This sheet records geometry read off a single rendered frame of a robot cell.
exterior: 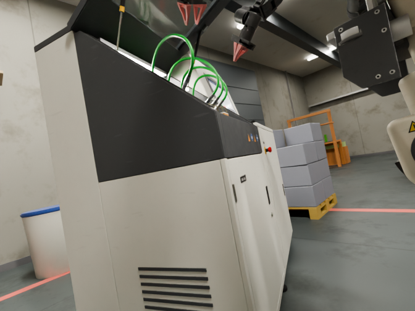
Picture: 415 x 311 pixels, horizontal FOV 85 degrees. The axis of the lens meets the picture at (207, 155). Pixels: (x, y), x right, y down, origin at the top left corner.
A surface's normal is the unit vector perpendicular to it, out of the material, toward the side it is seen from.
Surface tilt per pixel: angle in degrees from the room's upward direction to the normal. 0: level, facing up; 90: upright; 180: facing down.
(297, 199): 90
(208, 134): 90
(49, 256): 94
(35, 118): 90
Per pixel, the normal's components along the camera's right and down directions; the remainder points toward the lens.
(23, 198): 0.68, -0.15
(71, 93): -0.40, 0.04
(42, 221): 0.25, -0.02
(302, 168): -0.68, 0.10
